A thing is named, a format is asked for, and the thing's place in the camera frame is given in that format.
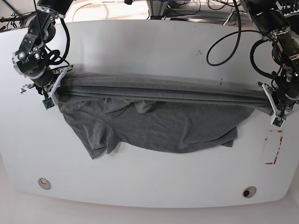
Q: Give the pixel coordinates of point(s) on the right table grommet hole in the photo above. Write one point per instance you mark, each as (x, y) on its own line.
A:
(249, 192)

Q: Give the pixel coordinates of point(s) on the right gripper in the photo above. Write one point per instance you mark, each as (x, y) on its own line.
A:
(44, 79)

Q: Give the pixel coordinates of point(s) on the aluminium frame rail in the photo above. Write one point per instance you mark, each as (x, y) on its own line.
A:
(207, 15)

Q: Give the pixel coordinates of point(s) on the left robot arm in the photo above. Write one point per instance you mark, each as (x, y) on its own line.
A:
(274, 27)

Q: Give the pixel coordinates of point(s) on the red tape rectangle marking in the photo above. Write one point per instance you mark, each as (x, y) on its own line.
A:
(271, 146)

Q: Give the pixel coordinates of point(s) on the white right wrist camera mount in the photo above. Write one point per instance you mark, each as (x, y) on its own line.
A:
(48, 94)

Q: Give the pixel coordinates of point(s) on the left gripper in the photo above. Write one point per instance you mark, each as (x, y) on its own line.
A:
(282, 99)

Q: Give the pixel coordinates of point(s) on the grey T-shirt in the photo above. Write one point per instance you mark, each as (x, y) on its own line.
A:
(159, 115)

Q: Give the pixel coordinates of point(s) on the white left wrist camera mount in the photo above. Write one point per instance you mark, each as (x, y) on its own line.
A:
(278, 116)

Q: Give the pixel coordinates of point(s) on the table grommet hole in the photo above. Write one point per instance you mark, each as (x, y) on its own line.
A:
(249, 192)
(44, 183)

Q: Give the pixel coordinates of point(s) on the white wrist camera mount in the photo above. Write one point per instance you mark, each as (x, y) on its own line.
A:
(48, 94)
(278, 116)

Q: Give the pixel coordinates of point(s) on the left table grommet hole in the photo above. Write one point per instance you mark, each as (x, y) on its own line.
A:
(44, 183)

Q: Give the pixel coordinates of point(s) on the black tripod stand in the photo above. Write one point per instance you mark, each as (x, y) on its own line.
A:
(15, 19)

